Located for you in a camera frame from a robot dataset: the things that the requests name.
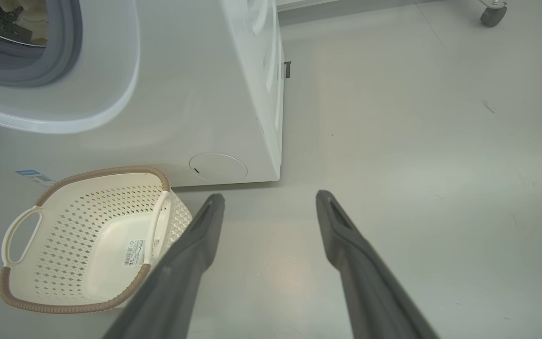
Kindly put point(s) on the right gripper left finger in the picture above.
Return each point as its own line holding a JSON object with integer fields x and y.
{"x": 181, "y": 273}

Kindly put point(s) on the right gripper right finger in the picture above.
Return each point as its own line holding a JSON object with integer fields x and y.
{"x": 365, "y": 282}

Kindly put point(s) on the white front-load washing machine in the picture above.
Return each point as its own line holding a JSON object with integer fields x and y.
{"x": 181, "y": 94}

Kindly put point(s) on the grey rubber washing machine seal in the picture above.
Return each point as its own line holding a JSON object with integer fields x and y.
{"x": 64, "y": 47}

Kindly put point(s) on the white barcode basket sticker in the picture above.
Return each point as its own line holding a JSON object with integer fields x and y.
{"x": 134, "y": 253}

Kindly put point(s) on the round white filter cover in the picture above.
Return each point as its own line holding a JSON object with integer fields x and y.
{"x": 218, "y": 166}

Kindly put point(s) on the cream perforated laundry basket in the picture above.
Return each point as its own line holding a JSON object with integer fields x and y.
{"x": 64, "y": 235}

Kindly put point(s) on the blue energy label sticker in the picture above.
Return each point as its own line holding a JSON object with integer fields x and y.
{"x": 35, "y": 177}

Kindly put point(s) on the grey metal leg with caster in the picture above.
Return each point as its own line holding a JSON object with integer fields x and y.
{"x": 493, "y": 15}

